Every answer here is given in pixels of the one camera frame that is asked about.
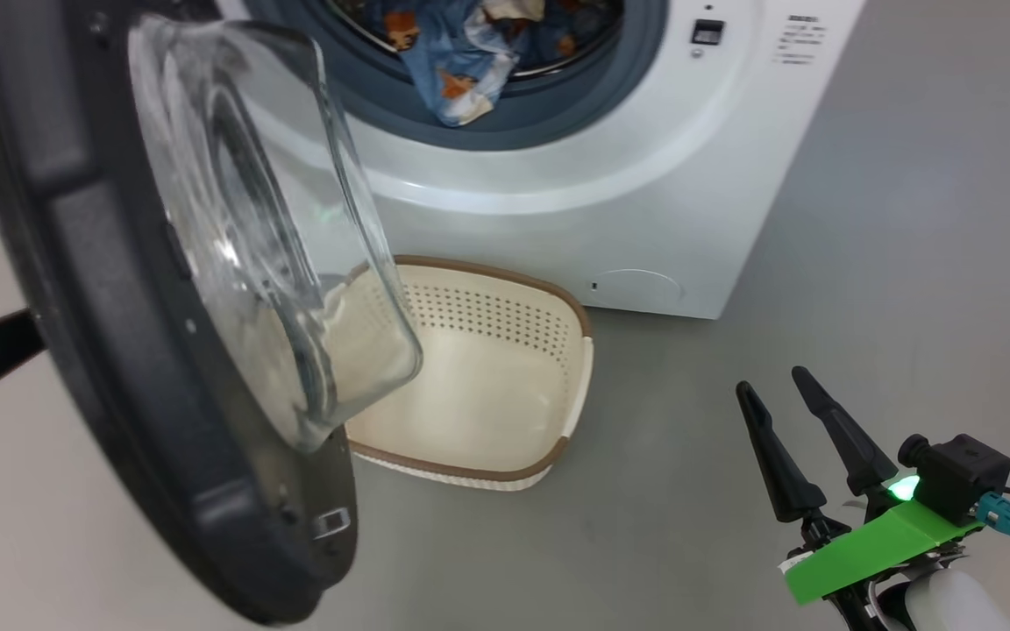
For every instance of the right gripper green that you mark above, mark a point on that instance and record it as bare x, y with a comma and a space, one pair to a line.
873, 548

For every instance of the dark round glass washer door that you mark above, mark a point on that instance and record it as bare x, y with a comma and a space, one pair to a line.
102, 263

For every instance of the blue cartoon print garment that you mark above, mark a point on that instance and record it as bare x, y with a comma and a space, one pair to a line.
452, 79

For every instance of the beige cloth garment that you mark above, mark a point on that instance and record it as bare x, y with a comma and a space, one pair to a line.
518, 9

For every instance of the white front-load washing machine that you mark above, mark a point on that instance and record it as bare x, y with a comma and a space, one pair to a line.
645, 175

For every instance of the cream perforated laundry basket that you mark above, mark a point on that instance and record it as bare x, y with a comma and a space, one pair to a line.
487, 386

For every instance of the black door lock latch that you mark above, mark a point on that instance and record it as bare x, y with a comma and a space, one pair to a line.
707, 31

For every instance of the grey rubber door gasket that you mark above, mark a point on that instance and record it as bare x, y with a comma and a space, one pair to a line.
645, 44

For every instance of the round filter access cover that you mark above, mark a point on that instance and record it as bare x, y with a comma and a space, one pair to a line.
636, 291

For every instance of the steel washer drum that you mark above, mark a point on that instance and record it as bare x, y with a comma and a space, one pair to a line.
597, 26

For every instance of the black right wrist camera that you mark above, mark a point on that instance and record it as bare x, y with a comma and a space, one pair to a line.
961, 478

